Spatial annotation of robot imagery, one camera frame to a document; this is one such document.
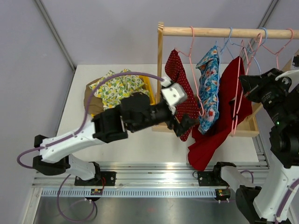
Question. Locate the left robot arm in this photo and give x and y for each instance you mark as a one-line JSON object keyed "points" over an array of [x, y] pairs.
{"points": [[133, 114]]}

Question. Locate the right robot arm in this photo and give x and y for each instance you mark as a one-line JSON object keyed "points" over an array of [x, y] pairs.
{"points": [[270, 203]]}

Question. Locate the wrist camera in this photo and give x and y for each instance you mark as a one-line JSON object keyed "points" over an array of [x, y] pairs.
{"points": [[173, 93], [291, 72]]}

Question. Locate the pink hanger of tan skirt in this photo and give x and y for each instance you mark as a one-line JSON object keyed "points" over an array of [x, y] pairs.
{"points": [[281, 49]]}

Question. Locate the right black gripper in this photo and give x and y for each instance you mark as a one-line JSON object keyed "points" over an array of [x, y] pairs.
{"points": [[255, 85]]}

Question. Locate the yellow plastic tray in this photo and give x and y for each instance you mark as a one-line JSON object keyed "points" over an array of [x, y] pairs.
{"points": [[147, 86]]}

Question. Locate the blue floral skirt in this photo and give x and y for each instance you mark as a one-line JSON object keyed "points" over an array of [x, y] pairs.
{"points": [[208, 89]]}

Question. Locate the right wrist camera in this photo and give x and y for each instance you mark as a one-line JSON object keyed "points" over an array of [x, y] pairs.
{"points": [[291, 72]]}

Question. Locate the pink hanger of red skirt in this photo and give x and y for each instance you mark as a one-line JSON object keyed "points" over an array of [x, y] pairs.
{"points": [[246, 56]]}

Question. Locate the plain red skirt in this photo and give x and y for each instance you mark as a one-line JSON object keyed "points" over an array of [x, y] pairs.
{"points": [[230, 90]]}

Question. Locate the blue hanger of lemon skirt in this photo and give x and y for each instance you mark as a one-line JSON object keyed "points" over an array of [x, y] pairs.
{"points": [[256, 45]]}

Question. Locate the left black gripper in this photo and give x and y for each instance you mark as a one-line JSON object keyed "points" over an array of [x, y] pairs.
{"points": [[172, 122]]}

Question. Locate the lemon print skirt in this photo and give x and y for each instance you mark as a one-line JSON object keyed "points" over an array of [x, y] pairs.
{"points": [[116, 89]]}

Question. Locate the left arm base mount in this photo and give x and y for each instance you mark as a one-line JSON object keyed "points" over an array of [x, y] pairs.
{"points": [[102, 179]]}

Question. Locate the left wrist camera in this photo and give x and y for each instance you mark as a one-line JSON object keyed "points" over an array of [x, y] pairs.
{"points": [[173, 93]]}

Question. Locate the red polka dot skirt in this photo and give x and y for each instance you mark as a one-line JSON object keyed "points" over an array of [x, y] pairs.
{"points": [[187, 105]]}

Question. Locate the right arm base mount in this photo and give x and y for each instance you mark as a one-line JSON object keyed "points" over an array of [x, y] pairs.
{"points": [[213, 179]]}

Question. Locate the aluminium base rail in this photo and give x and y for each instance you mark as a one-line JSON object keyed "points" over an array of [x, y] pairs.
{"points": [[133, 180]]}

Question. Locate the tan khaki skirt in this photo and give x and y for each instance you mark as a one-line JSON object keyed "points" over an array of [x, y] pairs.
{"points": [[96, 105]]}

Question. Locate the blue hanger of floral skirt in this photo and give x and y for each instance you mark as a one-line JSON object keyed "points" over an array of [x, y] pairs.
{"points": [[225, 47]]}

